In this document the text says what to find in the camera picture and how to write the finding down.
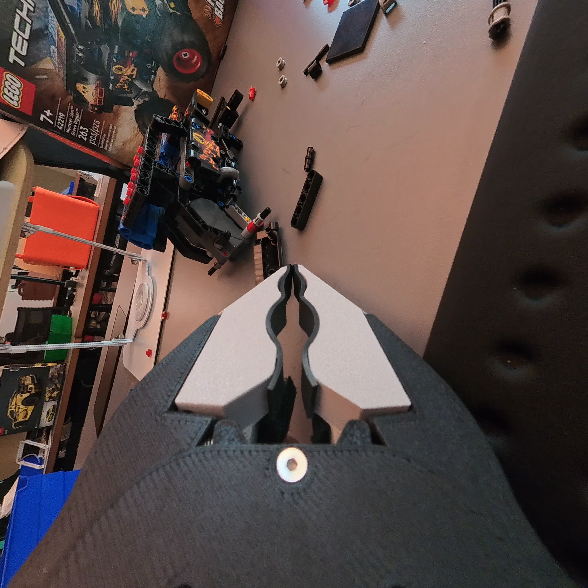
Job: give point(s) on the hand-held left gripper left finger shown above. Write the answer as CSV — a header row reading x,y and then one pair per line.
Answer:
x,y
225,363

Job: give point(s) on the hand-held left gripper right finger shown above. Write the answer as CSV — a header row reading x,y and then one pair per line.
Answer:
x,y
363,363

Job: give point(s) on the short black toy beam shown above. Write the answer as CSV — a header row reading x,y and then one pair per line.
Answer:
x,y
306,200

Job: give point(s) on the flame-printed toy truck model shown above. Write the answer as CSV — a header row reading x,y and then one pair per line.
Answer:
x,y
202,151

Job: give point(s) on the grey desk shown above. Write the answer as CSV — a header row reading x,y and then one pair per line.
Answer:
x,y
390,183

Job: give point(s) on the white book stand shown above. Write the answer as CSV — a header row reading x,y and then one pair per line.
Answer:
x,y
158,271

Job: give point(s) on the green box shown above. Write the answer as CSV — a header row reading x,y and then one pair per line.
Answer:
x,y
59,337

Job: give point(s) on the dark perforated panel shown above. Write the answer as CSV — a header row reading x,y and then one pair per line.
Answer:
x,y
528,275

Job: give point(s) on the yellow vehicle toy box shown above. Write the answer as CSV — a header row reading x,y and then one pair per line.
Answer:
x,y
32,399

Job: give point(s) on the small black toy pin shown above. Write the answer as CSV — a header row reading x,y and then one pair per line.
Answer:
x,y
308,158

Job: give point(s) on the orange storage bin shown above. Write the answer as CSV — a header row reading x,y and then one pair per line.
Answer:
x,y
59,229

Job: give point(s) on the blue storage bin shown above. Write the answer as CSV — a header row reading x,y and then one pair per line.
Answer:
x,y
32,528

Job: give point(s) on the small black toy bush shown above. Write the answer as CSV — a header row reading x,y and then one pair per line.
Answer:
x,y
315,72

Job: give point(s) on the black toy pin bar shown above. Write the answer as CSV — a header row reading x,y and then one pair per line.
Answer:
x,y
317,57

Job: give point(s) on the black flat square toy panel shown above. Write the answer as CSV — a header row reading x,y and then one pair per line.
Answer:
x,y
353,32

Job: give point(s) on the toy truck set box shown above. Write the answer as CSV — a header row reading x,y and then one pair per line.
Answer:
x,y
69,46

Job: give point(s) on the short black axle with stop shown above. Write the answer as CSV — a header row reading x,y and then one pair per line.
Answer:
x,y
499,18

